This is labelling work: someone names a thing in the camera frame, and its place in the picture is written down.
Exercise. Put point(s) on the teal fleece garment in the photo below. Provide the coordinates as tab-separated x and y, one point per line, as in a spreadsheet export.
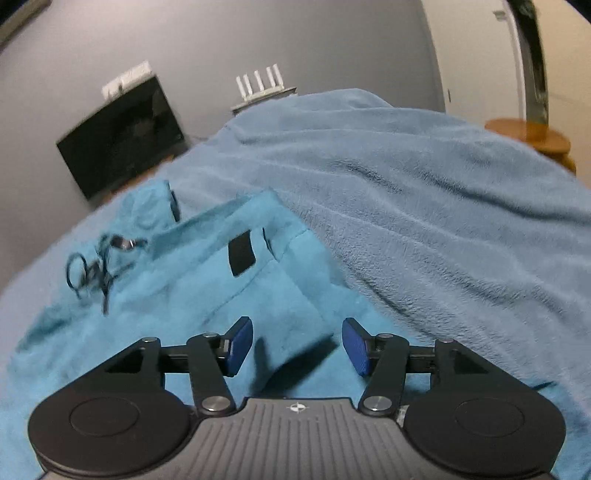
194	295

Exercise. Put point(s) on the dark glossy upright panel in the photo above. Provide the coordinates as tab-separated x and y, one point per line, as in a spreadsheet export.
535	60

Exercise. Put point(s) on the round wooden side table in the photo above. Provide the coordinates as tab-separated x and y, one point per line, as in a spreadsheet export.
531	136

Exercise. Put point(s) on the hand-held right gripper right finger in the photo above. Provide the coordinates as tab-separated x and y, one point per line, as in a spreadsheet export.
356	345

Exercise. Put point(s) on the white router with antennas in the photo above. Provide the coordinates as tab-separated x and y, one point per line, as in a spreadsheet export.
263	85

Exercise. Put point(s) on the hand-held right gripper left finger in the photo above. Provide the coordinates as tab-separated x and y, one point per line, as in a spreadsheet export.
239	345

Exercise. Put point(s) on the blue-grey fleece blanket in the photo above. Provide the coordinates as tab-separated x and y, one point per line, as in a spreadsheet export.
415	184

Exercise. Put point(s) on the white box above television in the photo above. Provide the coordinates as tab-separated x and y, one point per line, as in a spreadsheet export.
127	79

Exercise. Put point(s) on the black flat screen television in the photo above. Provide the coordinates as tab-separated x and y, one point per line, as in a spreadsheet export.
120	134

